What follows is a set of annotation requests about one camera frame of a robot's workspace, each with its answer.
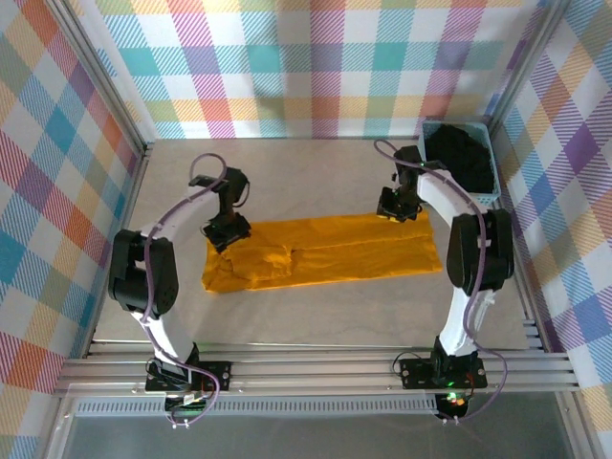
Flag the yellow t-shirt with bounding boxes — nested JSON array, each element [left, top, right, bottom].
[[200, 209, 444, 293]]

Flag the black t-shirts pile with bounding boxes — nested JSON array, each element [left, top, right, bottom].
[[424, 123, 496, 195]]

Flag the light blue plastic basket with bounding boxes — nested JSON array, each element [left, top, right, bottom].
[[418, 120, 502, 208]]

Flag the aluminium side rail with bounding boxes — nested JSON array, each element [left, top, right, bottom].
[[490, 128, 551, 355], [80, 142, 154, 358]]

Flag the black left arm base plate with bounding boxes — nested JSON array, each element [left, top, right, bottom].
[[145, 361, 233, 393]]

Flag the aluminium frame rail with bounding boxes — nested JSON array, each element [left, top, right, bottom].
[[52, 351, 579, 396]]

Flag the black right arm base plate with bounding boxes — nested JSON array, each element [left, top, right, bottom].
[[399, 356, 487, 389]]

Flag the aluminium frame post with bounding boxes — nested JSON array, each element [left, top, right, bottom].
[[47, 0, 157, 164], [482, 0, 575, 140]]

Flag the slotted grey cable duct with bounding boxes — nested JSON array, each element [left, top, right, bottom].
[[74, 399, 441, 416]]

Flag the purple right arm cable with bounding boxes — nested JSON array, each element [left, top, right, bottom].
[[375, 139, 509, 425]]

